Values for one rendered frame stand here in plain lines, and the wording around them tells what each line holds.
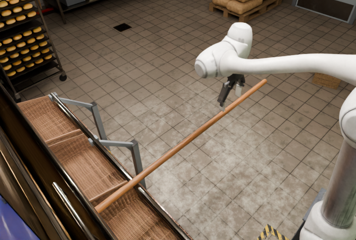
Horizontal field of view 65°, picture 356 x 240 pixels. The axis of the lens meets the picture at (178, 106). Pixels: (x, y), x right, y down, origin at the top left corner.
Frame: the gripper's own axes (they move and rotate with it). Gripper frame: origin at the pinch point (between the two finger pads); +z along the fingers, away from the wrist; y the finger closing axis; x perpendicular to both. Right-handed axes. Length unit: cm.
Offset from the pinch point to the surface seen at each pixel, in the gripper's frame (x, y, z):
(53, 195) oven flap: 13, -86, -10
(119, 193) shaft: 8, -66, 11
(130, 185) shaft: 8, -60, 11
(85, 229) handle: -8, -86, -17
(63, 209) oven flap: 6, -86, -10
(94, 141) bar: 42, -55, 15
